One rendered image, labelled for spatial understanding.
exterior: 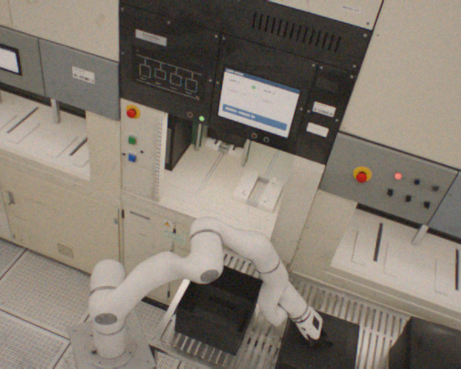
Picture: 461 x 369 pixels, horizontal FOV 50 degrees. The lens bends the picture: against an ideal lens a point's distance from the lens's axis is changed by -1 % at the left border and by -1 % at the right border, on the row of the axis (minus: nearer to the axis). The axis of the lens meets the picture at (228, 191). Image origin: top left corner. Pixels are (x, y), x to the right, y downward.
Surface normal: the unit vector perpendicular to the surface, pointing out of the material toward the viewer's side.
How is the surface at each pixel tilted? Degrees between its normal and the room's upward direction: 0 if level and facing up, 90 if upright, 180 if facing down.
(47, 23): 90
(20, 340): 0
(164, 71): 90
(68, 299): 0
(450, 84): 90
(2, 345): 0
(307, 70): 90
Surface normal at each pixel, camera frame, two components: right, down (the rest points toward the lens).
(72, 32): -0.33, 0.61
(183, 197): 0.14, -0.72
